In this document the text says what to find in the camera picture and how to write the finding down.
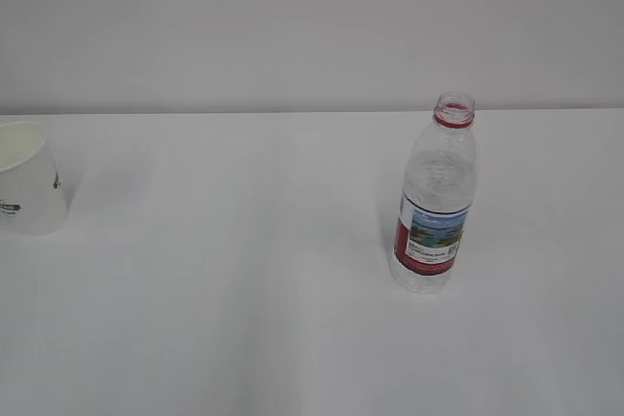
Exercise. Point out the clear Nongfu Spring water bottle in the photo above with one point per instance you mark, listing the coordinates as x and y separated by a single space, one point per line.
438 189

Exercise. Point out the white embossed paper cup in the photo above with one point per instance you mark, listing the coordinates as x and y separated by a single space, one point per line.
32 202

